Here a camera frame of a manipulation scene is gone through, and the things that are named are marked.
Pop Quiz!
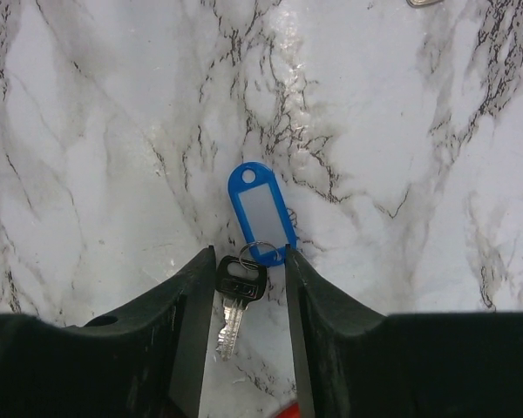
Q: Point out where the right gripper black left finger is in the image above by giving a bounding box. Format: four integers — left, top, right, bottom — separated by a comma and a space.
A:
0, 247, 214, 417

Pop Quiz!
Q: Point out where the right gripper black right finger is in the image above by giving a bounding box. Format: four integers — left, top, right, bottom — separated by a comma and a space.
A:
285, 248, 523, 417

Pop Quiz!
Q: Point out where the black-headed silver key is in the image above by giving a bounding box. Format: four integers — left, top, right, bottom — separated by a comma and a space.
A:
215, 256, 268, 361

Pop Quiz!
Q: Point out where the small silver split ring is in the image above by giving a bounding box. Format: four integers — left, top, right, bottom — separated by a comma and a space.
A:
238, 239, 289, 270

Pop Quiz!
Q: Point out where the blue plastic key tag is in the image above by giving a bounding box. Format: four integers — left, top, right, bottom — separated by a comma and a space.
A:
228, 161, 297, 267

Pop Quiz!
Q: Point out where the silver key at edge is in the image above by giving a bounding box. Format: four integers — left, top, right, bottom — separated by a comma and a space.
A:
407, 0, 443, 8

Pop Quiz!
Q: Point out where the red-handled metal keyring tool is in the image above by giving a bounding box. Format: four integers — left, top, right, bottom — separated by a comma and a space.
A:
273, 400, 301, 418

